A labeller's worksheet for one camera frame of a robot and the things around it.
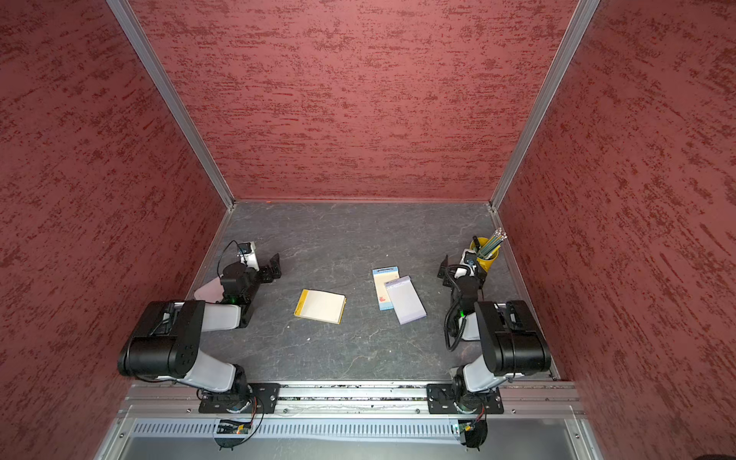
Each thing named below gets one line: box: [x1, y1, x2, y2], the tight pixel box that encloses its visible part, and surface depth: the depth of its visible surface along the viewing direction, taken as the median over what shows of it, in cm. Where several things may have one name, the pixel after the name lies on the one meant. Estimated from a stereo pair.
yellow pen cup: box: [469, 236, 500, 273], surface depth 97 cm
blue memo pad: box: [371, 265, 401, 312], surface depth 98 cm
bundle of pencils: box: [477, 227, 508, 260], surface depth 92 cm
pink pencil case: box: [193, 276, 225, 303], surface depth 95 cm
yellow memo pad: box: [293, 288, 347, 325], surface depth 92 cm
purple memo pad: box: [384, 275, 428, 326], surface depth 94 cm
